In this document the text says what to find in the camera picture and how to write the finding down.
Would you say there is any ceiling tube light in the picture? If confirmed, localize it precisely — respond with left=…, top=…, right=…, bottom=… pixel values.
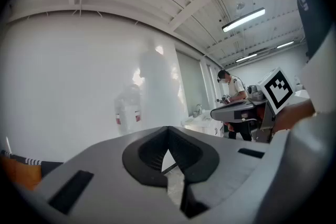
left=222, top=7, right=266, bottom=33
left=276, top=40, right=295, bottom=49
left=235, top=53, right=258, bottom=63

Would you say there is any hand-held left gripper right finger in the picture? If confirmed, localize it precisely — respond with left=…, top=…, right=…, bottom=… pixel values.
left=167, top=125, right=271, bottom=210

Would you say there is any grey fisheye camera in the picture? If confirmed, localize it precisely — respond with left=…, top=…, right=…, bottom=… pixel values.
left=247, top=84, right=264, bottom=102

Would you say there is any orange sofa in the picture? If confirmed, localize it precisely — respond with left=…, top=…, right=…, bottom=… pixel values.
left=0, top=151, right=64, bottom=192

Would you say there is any large clear water bottle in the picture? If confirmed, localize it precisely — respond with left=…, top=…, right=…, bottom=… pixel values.
left=114, top=83, right=144, bottom=136

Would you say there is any black white striped blanket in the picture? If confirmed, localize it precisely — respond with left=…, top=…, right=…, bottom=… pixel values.
left=0, top=149, right=44, bottom=166

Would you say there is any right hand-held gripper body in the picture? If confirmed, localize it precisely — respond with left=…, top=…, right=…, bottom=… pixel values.
left=248, top=67, right=296, bottom=144

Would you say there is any person's black t-shirt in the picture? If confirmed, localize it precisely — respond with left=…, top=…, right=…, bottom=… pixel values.
left=282, top=0, right=336, bottom=61

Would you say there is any grey roller blind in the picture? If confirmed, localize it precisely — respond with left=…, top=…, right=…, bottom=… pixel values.
left=175, top=49, right=203, bottom=116

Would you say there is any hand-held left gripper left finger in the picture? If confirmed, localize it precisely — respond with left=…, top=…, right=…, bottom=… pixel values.
left=31, top=125, right=190, bottom=224

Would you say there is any person's right forearm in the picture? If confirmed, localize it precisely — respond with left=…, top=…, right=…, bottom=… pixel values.
left=272, top=99, right=316, bottom=137

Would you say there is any white furniture frame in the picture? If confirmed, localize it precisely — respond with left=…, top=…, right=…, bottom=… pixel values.
left=180, top=112, right=226, bottom=137

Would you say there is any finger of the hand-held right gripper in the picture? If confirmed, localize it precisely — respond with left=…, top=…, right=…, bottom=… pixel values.
left=217, top=101, right=257, bottom=108
left=210, top=105, right=264, bottom=124

